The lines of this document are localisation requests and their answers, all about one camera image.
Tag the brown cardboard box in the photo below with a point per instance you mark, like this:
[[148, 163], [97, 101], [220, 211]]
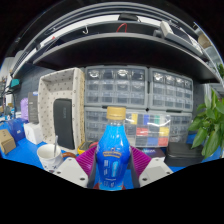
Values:
[[6, 141]]

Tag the white mug with face print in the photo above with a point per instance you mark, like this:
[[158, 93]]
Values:
[[48, 161]]

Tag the black flat device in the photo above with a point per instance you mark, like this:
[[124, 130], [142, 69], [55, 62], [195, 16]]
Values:
[[64, 123]]

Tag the clear box of coloured parts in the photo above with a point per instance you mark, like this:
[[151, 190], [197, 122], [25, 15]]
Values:
[[150, 130]]

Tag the purple bag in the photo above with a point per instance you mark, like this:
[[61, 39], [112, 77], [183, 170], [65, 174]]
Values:
[[24, 109]]

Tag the dark grey flat box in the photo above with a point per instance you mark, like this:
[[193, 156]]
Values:
[[33, 107]]

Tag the blue drink bottle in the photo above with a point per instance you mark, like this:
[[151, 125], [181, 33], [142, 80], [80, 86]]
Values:
[[112, 160]]

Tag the green plant in white pot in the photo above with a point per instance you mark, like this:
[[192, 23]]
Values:
[[210, 130]]

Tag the metal spoon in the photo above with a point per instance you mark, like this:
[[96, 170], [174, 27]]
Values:
[[55, 146]]

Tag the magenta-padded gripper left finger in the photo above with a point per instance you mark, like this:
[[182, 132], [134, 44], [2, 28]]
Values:
[[71, 171]]

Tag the black flat case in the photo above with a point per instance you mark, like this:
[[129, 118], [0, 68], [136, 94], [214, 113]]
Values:
[[183, 155]]

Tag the cream dotted storage basket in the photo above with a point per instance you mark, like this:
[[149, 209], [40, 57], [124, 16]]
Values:
[[46, 110]]

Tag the black box with white label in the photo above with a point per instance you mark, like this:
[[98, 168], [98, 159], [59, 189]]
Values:
[[153, 152]]

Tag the yellow multimeter with red leads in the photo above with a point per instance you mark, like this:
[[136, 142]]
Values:
[[85, 146]]

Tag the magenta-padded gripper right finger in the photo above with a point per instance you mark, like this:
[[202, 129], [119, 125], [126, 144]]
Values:
[[155, 171]]

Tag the blue box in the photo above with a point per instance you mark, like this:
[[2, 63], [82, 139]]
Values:
[[16, 130]]

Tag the small white box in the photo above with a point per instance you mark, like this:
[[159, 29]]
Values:
[[33, 133]]

